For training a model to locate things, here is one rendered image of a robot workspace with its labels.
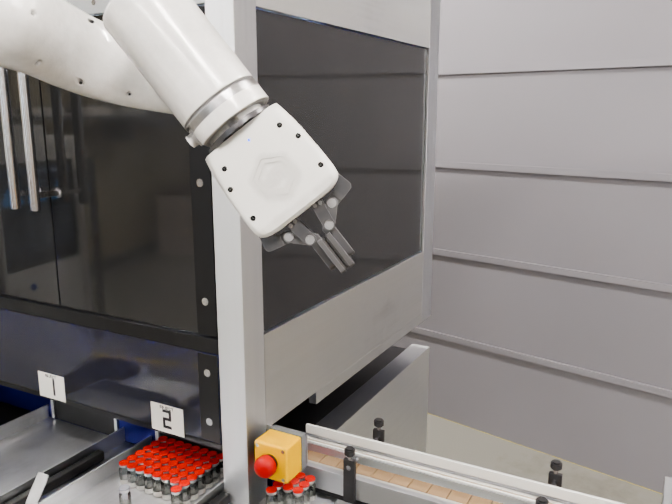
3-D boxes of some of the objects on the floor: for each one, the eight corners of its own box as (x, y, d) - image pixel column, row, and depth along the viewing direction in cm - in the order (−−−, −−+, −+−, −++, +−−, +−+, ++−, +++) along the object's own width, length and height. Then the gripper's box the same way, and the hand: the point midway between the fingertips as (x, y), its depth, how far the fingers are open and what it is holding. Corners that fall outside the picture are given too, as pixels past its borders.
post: (254, 824, 152) (221, -183, 108) (276, 838, 149) (251, -191, 105) (238, 852, 146) (195, -199, 102) (260, 866, 144) (226, -208, 100)
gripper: (295, 80, 68) (403, 220, 69) (183, 170, 68) (292, 306, 70) (290, 66, 60) (411, 223, 61) (164, 167, 61) (286, 320, 62)
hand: (336, 252), depth 65 cm, fingers closed
